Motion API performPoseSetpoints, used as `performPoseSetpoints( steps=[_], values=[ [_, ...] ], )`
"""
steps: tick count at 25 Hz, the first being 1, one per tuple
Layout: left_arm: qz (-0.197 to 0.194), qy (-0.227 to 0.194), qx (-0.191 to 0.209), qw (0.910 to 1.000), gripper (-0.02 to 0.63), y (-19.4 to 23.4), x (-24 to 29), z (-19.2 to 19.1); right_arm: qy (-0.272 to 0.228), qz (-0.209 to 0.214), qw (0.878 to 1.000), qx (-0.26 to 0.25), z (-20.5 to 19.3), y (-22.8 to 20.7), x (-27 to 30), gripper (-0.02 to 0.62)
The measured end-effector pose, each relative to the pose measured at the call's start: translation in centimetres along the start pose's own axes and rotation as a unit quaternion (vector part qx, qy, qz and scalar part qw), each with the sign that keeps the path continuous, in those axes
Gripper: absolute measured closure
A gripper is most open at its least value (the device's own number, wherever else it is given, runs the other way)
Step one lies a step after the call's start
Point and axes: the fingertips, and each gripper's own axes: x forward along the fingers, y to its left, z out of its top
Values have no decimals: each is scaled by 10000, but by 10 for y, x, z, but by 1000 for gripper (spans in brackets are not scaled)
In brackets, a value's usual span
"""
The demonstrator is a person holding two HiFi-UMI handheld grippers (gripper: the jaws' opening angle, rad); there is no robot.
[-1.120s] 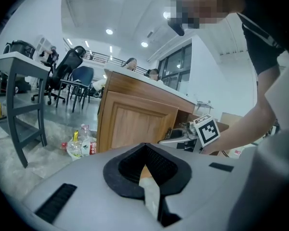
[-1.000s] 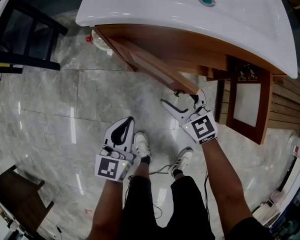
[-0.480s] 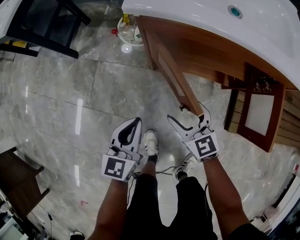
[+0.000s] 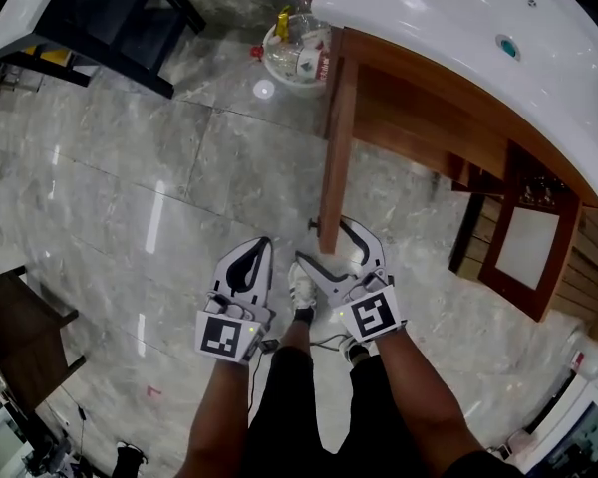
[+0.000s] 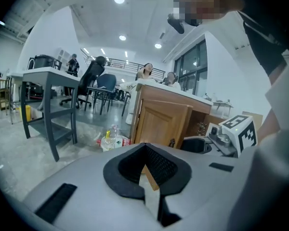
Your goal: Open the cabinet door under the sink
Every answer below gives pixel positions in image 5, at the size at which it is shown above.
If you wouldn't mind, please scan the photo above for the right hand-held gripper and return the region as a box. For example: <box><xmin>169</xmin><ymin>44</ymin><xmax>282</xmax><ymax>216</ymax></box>
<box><xmin>180</xmin><ymin>114</ymin><xmax>258</xmax><ymax>157</ymax></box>

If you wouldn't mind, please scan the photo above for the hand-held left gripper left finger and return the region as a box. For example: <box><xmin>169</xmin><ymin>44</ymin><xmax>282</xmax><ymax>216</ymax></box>
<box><xmin>21</xmin><ymin>142</ymin><xmax>159</xmax><ymax>231</ymax></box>

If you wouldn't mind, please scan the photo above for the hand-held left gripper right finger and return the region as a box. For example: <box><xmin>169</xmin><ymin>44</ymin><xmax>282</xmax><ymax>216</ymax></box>
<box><xmin>144</xmin><ymin>142</ymin><xmax>253</xmax><ymax>231</ymax></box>

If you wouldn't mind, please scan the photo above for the person's right forearm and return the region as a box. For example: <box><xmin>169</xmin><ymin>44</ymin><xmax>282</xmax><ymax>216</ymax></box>
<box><xmin>256</xmin><ymin>108</ymin><xmax>281</xmax><ymax>144</ymax></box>

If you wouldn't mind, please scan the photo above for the wooden cabinet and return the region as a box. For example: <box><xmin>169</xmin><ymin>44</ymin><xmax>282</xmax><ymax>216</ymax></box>
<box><xmin>129</xmin><ymin>83</ymin><xmax>213</xmax><ymax>192</ymax></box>

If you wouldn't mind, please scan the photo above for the pile of plastic bottles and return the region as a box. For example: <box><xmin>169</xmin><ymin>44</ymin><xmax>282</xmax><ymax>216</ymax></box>
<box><xmin>96</xmin><ymin>124</ymin><xmax>132</xmax><ymax>153</ymax></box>

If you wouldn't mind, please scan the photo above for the white table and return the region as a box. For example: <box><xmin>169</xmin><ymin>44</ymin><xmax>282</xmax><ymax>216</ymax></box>
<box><xmin>211</xmin><ymin>99</ymin><xmax>234</xmax><ymax>118</ymax></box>

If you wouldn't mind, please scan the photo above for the dark metal washstand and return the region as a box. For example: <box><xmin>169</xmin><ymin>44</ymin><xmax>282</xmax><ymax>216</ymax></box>
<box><xmin>20</xmin><ymin>72</ymin><xmax>79</xmax><ymax>163</ymax></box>

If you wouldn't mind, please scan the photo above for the dark framed window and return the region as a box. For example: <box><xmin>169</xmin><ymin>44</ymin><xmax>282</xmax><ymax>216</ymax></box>
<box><xmin>173</xmin><ymin>39</ymin><xmax>208</xmax><ymax>97</ymax></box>

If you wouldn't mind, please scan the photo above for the yellow plastic bin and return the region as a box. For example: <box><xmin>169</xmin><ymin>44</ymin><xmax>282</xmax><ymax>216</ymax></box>
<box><xmin>18</xmin><ymin>104</ymin><xmax>32</xmax><ymax>120</ymax></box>

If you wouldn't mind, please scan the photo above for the black balcony railing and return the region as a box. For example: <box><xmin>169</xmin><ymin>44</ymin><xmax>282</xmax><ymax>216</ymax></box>
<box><xmin>80</xmin><ymin>48</ymin><xmax>166</xmax><ymax>79</ymax></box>

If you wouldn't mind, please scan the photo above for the blue chair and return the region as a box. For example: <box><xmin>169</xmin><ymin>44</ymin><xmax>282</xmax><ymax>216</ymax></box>
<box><xmin>84</xmin><ymin>73</ymin><xmax>118</xmax><ymax>116</ymax></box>

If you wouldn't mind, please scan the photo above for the black office chair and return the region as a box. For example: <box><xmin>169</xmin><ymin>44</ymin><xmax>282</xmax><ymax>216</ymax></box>
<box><xmin>59</xmin><ymin>61</ymin><xmax>105</xmax><ymax>109</ymax></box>

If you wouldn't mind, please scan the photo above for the black storage box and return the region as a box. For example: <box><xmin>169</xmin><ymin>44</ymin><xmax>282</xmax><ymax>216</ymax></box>
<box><xmin>27</xmin><ymin>54</ymin><xmax>63</xmax><ymax>71</ymax></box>

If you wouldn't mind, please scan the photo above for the white shelf unit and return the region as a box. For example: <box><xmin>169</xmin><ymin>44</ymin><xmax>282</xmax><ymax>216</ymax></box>
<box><xmin>54</xmin><ymin>47</ymin><xmax>72</xmax><ymax>68</ymax></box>

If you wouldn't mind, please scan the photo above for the person's black t-shirt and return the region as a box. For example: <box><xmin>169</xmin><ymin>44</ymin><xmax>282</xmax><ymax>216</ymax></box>
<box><xmin>231</xmin><ymin>0</ymin><xmax>289</xmax><ymax>77</ymax></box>

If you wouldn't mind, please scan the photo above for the person's head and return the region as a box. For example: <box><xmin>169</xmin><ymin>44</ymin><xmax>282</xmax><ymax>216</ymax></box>
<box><xmin>172</xmin><ymin>0</ymin><xmax>246</xmax><ymax>27</ymax></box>

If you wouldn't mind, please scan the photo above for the black head-worn camera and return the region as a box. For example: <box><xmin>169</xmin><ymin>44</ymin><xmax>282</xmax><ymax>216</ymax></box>
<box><xmin>167</xmin><ymin>13</ymin><xmax>185</xmax><ymax>35</ymax></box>

